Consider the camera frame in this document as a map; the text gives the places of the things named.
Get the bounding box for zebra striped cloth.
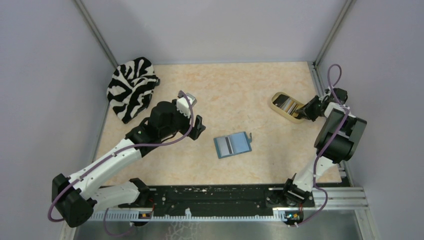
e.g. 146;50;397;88
106;57;161;124

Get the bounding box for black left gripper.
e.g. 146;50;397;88
160;99;206;140

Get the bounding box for cards in tray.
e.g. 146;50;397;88
272;94;300;116

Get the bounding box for aluminium frame rail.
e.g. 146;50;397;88
88;187;369;225

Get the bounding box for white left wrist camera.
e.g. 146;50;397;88
176;90;197;118

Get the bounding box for beige card tray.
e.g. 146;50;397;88
269;91;304;124

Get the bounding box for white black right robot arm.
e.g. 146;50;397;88
281;88;367;206

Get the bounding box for teal leather card holder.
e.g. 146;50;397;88
213;131;253;159

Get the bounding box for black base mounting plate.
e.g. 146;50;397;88
117;184;316;219

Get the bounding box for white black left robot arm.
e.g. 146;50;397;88
47;95;206;228

